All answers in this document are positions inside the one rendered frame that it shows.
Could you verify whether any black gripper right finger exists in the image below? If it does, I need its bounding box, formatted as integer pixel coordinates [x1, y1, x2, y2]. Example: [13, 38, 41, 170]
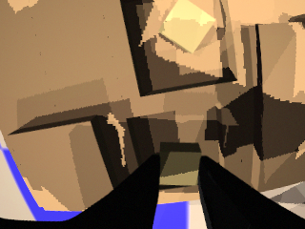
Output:
[197, 156, 305, 229]

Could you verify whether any pale yellow square block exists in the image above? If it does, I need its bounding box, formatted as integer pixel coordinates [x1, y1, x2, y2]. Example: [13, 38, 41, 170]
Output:
[160, 142, 202, 186]
[159, 0, 214, 53]

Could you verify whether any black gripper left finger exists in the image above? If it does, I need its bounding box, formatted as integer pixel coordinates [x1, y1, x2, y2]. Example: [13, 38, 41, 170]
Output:
[0, 156, 160, 229]

